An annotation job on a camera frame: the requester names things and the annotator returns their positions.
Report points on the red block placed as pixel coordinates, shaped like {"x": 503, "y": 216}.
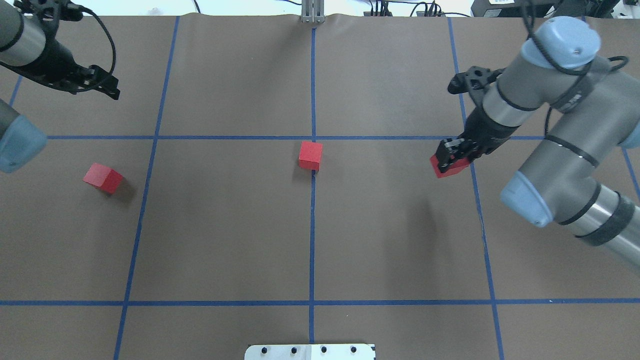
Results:
{"x": 454, "y": 168}
{"x": 310, "y": 155}
{"x": 103, "y": 178}

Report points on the black box with label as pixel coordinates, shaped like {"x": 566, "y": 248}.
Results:
{"x": 513, "y": 8}

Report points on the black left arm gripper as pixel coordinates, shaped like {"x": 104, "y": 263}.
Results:
{"x": 54, "y": 61}

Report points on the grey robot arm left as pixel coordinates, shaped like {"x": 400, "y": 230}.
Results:
{"x": 29, "y": 48}

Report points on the aluminium frame post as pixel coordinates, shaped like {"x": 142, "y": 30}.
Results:
{"x": 312, "y": 11}

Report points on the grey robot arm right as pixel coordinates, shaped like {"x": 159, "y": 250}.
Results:
{"x": 558, "y": 65}

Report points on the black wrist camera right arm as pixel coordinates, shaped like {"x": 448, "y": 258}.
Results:
{"x": 475, "y": 82}

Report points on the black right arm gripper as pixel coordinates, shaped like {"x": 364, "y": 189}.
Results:
{"x": 484, "y": 132}

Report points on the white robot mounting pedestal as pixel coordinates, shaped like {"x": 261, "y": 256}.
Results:
{"x": 327, "y": 351}

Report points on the brown paper table mat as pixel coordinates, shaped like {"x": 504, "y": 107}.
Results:
{"x": 217, "y": 240}

